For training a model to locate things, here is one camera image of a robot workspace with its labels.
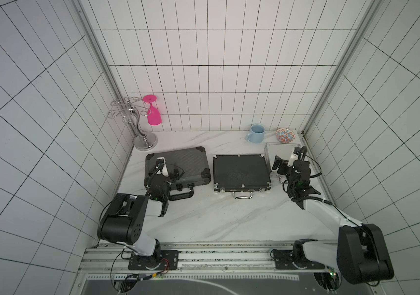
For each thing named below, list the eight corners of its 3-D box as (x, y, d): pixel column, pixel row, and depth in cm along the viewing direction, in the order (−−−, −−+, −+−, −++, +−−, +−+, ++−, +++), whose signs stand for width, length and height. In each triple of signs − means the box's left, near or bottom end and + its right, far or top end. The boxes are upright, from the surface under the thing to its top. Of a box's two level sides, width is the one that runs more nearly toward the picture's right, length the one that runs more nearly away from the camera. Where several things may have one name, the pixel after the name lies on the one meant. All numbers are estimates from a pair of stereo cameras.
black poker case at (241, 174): (212, 198, 92) (212, 193, 87) (212, 159, 107) (212, 153, 103) (271, 198, 92) (274, 193, 87) (262, 159, 107) (264, 153, 103)
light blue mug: (246, 142, 117) (247, 135, 111) (244, 129, 124) (245, 122, 119) (264, 142, 117) (266, 135, 111) (260, 129, 124) (263, 122, 119)
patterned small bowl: (278, 143, 114) (279, 140, 112) (274, 131, 121) (275, 128, 119) (296, 143, 114) (297, 140, 112) (291, 131, 121) (292, 128, 119)
